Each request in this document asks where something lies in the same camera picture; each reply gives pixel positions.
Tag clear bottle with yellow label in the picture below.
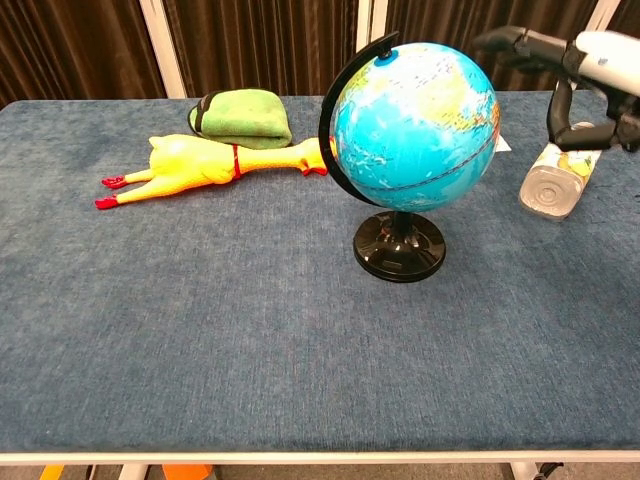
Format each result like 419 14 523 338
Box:
518 121 602 222

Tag yellow rubber chicken toy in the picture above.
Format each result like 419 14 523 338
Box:
94 133 337 211

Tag blue table mat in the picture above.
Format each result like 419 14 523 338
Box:
0 89 640 454

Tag folded green microfiber cloth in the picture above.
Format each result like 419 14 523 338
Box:
187 88 294 151

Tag blue globe on black stand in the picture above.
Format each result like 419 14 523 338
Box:
318 30 502 284

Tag white frame post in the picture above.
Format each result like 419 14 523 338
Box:
138 0 188 100
355 0 389 54
582 0 622 35

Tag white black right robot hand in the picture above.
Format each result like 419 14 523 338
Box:
472 25 640 154

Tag orange object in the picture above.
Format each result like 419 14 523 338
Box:
161 464 215 480

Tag brown pleated curtain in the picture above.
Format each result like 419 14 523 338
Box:
610 0 640 39
163 0 360 99
384 0 599 93
0 0 167 109

